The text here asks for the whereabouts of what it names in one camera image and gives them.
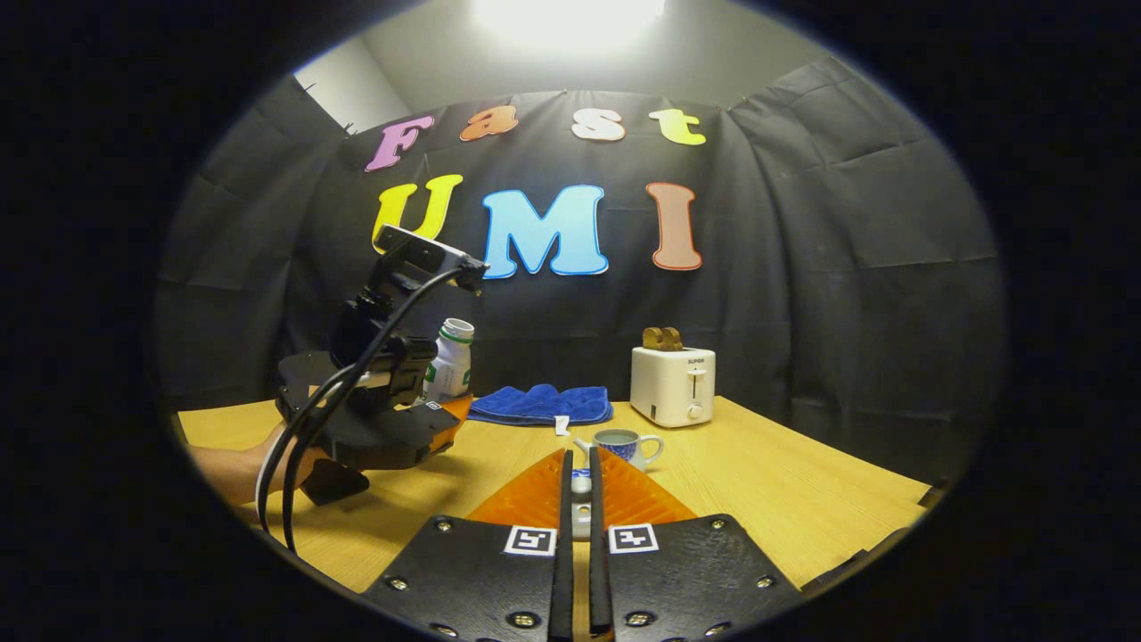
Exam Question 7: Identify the white cable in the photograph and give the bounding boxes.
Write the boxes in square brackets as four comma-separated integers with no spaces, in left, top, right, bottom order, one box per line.
[255,373,380,529]

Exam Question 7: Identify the white blue-patterned teacup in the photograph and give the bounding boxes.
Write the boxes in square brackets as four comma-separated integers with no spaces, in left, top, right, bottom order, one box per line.
[574,429,665,472]

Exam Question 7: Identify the white green-label water bottle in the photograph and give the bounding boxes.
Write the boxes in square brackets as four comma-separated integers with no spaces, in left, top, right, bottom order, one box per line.
[423,318,475,402]

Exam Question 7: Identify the white toaster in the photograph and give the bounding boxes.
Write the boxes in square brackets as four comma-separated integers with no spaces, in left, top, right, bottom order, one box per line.
[630,346,717,429]

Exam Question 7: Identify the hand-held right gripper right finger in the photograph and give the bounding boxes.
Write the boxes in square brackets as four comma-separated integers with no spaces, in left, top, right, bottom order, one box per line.
[588,446,803,642]

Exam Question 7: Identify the black cable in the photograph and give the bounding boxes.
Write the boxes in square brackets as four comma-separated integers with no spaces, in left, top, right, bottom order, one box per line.
[281,266,488,554]

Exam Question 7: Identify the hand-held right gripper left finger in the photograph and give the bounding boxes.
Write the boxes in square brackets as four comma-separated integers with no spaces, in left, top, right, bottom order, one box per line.
[361,449,576,642]

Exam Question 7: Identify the ceiling light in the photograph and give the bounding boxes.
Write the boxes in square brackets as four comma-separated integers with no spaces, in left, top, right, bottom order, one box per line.
[472,0,668,54]

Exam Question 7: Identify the blue towel cloth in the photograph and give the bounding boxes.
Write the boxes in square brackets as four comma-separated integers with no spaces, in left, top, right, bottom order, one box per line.
[467,384,614,436]

